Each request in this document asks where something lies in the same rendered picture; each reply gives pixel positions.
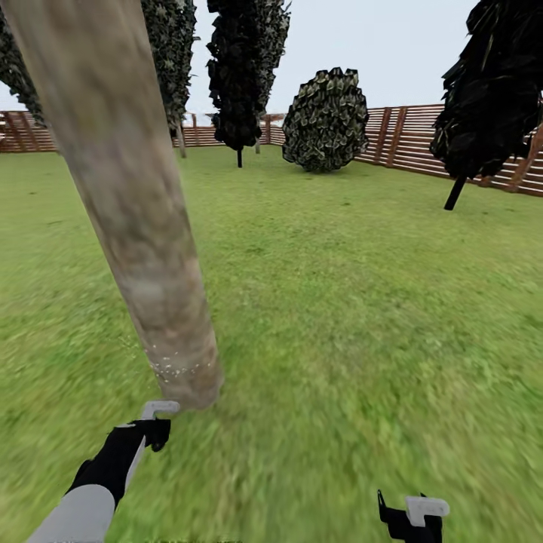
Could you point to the bush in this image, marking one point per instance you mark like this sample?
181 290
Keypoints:
325 127

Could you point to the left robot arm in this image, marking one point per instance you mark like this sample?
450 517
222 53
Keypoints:
85 512

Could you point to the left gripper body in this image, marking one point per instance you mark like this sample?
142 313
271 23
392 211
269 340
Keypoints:
159 430

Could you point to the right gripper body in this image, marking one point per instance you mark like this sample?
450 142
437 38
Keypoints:
401 528

